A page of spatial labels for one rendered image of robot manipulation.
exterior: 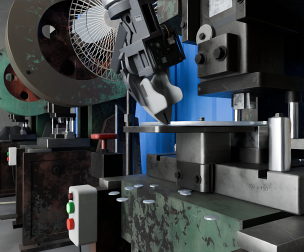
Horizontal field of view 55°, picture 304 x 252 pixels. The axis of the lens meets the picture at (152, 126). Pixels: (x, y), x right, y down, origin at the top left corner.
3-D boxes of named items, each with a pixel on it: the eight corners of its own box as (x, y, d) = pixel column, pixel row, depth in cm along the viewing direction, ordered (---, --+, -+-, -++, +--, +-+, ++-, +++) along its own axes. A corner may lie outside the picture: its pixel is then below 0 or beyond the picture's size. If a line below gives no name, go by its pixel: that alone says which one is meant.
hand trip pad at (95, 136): (96, 160, 82) (96, 133, 82) (89, 158, 87) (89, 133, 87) (119, 159, 85) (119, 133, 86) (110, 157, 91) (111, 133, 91)
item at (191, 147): (158, 203, 49) (158, 122, 49) (121, 189, 60) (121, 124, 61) (257, 187, 62) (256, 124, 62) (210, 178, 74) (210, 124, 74)
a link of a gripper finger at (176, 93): (184, 123, 49) (165, 71, 47) (163, 124, 54) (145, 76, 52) (196, 116, 51) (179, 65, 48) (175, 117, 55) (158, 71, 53)
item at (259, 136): (258, 147, 61) (258, 126, 61) (209, 144, 74) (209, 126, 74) (284, 146, 66) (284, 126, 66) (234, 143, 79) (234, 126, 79)
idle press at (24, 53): (2, 274, 155) (4, -51, 156) (-4, 222, 240) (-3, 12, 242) (218, 226, 231) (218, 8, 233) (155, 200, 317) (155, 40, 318)
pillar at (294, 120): (295, 146, 65) (294, 84, 65) (286, 146, 67) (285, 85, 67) (300, 146, 66) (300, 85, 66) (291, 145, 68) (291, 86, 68)
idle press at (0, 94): (-16, 204, 298) (-15, 35, 300) (-24, 188, 379) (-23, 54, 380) (117, 187, 386) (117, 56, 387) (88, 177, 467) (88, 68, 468)
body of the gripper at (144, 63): (153, 78, 44) (123, -4, 41) (125, 85, 51) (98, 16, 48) (188, 62, 47) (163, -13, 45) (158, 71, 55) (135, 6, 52)
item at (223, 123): (297, 126, 65) (297, 122, 65) (240, 125, 43) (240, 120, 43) (189, 127, 84) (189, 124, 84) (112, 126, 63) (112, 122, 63)
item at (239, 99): (246, 108, 67) (246, 92, 67) (231, 109, 71) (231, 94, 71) (256, 108, 69) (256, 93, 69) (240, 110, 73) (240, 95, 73)
